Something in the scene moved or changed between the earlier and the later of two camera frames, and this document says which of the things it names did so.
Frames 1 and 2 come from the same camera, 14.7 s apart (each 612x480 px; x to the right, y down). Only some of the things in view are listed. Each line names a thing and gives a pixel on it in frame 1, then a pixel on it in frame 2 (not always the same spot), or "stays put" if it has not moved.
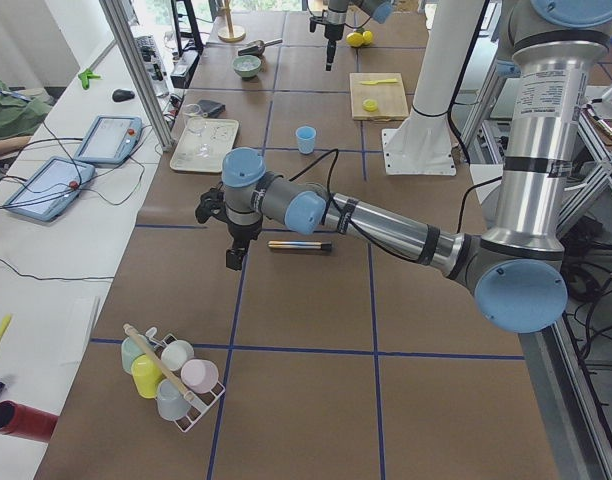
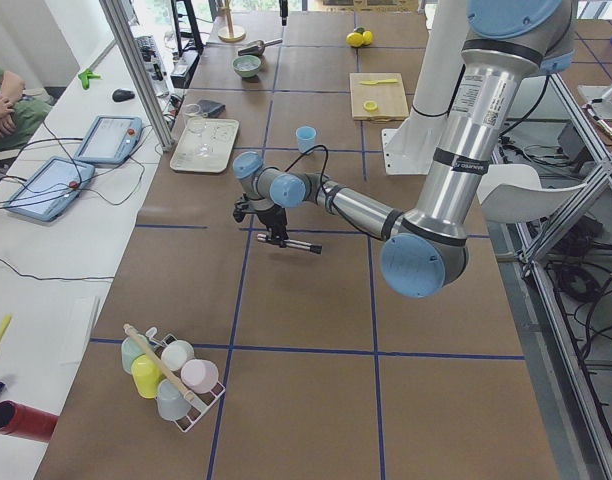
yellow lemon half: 370,105 stays put
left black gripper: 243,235 → 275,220
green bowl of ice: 247,66 stays put
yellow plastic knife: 389,80 stays put
